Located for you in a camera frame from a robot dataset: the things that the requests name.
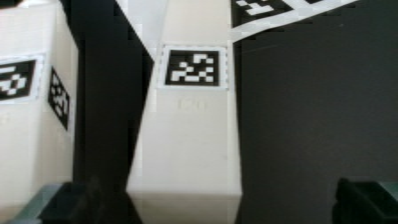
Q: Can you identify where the white desk leg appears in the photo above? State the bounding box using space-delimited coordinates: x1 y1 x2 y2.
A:
0 0 77 220
117 0 241 224

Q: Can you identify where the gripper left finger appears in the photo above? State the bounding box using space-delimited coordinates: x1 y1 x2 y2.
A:
1 184 61 224

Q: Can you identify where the white fiducial marker sheet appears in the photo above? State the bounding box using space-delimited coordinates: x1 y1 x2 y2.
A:
228 0 358 42

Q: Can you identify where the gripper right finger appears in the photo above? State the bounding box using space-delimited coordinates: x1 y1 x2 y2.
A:
380 182 398 201

